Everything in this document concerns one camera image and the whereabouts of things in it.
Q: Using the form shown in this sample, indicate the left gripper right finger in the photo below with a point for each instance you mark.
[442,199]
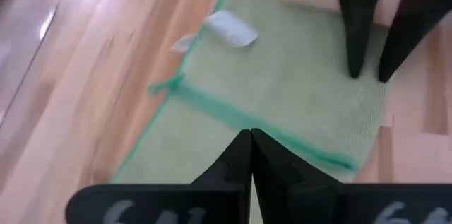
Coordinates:
[282,174]

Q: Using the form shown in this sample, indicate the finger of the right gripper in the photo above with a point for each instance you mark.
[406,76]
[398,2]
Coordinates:
[409,29]
[356,22]

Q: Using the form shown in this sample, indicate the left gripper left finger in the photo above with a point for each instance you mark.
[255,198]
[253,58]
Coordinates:
[233,171]

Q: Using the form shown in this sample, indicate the sage green microfiber towel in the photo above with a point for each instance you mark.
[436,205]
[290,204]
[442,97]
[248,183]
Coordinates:
[282,75]

